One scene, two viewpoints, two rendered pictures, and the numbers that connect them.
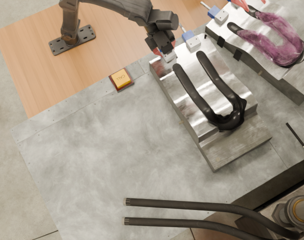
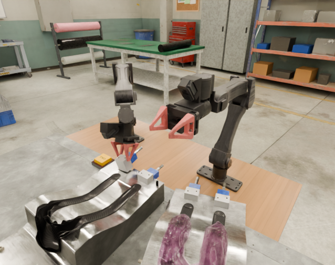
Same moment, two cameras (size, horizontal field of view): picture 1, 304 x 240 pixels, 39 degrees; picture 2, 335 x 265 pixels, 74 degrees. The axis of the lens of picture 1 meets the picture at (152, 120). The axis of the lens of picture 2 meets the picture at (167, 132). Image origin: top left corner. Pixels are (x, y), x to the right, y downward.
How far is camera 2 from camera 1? 1.37 m
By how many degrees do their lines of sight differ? 54
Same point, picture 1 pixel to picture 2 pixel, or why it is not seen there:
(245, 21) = (201, 217)
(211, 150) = (16, 238)
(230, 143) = (24, 257)
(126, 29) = (150, 154)
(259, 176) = not seen: outside the picture
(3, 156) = not seen: hidden behind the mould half
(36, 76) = (96, 131)
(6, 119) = not seen: hidden behind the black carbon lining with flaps
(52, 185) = (9, 157)
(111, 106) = (78, 165)
